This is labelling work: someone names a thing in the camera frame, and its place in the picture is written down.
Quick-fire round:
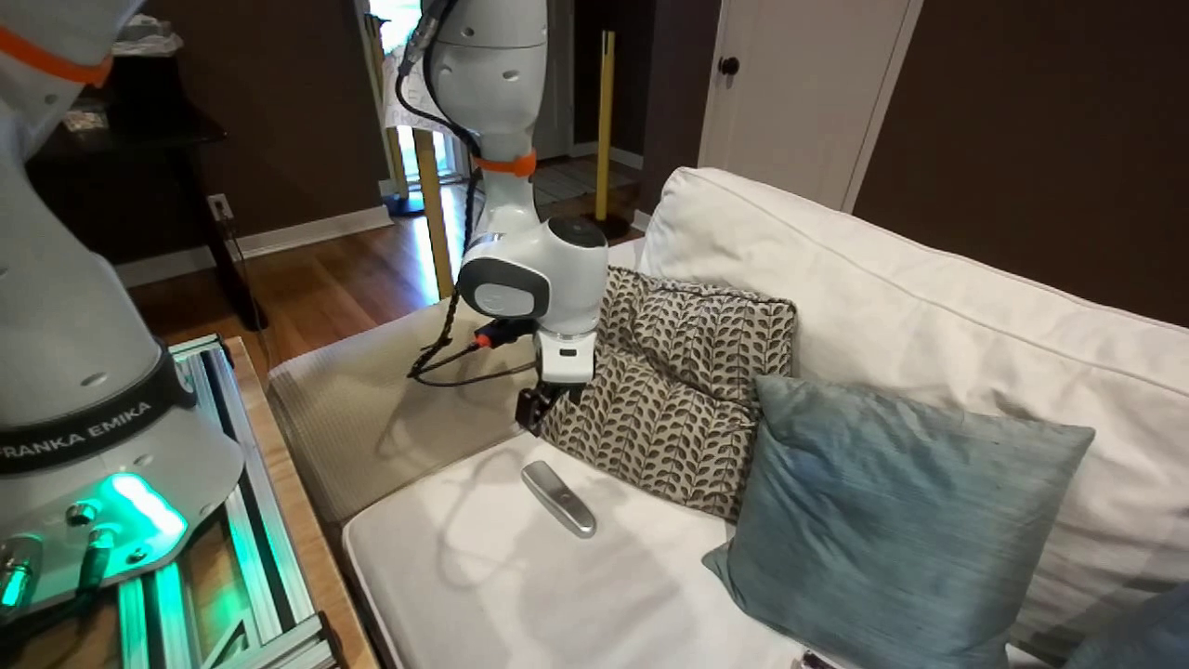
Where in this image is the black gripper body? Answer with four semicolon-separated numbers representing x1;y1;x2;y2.
528;373;588;425

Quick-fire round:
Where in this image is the grey silver remote control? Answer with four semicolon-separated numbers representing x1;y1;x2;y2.
517;458;602;544

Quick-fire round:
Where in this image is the beige grid-pattern cloth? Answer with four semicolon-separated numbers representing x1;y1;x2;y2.
263;252;645;523

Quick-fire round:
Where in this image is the thin yellow stanchion pole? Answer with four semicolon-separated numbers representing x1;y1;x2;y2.
567;29;642;244

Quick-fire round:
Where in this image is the large teal pillow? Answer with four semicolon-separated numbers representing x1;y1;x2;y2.
704;373;1101;669

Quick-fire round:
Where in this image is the white door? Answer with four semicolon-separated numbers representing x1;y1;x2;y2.
695;0;925;217

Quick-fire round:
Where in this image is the white sofa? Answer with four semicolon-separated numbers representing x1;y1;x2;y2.
263;162;1189;669

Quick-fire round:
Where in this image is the dark side table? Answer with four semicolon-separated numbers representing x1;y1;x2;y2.
24;51;273;336

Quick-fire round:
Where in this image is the white crumpled cloth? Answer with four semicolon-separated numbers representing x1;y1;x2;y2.
107;11;190;61

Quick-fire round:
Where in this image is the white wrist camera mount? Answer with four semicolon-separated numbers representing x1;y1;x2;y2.
540;330;600;385

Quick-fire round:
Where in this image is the black cable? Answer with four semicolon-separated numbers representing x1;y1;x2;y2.
404;311;543;389

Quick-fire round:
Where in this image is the tan wooden post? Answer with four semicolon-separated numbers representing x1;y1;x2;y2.
409;123;458;304

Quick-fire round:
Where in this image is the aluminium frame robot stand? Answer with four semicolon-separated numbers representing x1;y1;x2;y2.
0;330;337;669

